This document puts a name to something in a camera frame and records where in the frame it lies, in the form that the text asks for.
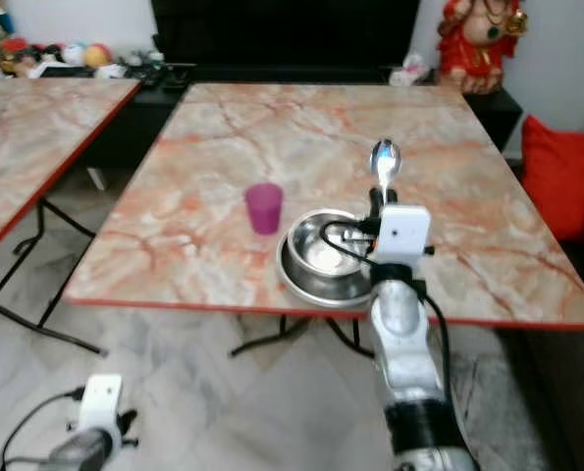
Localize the steel bowl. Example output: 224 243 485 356
289 210 377 279

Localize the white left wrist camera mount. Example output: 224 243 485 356
80 374 124 433

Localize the red cushion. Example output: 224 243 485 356
520 116 584 244

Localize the silver metal spoon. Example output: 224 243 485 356
370 139 402 202

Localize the steel plate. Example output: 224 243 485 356
277 231 381 310

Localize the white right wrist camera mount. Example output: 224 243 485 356
375 204 432 266

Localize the marble pattern folding table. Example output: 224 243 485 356
0 77 140 356
63 81 584 359

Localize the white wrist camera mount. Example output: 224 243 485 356
375 204 432 266
80 374 124 433

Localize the purple plastic cup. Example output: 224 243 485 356
244 183 284 236

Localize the black television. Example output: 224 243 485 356
151 0 422 70

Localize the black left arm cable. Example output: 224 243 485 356
0 387 86 471

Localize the yellow orange round toy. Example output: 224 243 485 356
85 43 111 68

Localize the small pink white toy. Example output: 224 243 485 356
399 52 428 84

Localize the red and gold statue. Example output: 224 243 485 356
437 0 528 95

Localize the clear jar with red lid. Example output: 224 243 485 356
2 37 29 75

